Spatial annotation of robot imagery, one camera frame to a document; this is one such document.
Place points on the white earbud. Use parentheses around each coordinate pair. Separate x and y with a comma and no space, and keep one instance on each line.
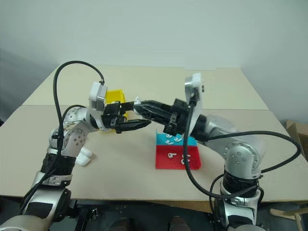
(188,156)
(137,99)
(168,136)
(178,139)
(171,155)
(169,142)

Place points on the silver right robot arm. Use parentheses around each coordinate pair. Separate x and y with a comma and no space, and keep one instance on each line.
(240,151)

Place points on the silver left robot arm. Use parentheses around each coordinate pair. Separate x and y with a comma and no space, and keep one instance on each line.
(72,139)

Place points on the white earbud case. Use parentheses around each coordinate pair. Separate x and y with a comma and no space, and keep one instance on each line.
(84,157)

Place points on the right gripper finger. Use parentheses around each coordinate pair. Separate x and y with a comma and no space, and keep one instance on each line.
(154,114)
(156,104)

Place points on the light wooden chair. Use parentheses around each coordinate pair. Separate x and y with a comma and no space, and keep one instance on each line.
(288,213)

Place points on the brown cardboard box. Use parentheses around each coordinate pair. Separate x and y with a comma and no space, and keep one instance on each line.
(299,134)

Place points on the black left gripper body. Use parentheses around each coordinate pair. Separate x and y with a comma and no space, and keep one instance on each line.
(111,115)

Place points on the red and blue tray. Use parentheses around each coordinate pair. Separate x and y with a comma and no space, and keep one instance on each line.
(173,164)

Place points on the small metal latch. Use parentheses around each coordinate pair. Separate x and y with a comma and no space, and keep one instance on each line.
(94,214)

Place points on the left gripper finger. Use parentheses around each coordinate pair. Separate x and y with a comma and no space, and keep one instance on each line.
(132,125)
(127,107)

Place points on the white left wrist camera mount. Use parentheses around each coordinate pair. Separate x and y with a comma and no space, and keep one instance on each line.
(96,96)

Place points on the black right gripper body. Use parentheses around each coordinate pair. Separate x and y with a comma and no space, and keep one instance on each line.
(178,118)

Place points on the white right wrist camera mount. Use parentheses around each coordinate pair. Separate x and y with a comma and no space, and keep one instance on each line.
(196,83)

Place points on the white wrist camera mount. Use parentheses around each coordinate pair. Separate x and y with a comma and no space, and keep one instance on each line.
(196,83)
(96,96)

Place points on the yellow plastic bin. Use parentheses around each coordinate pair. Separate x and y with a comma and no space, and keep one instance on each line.
(115,96)

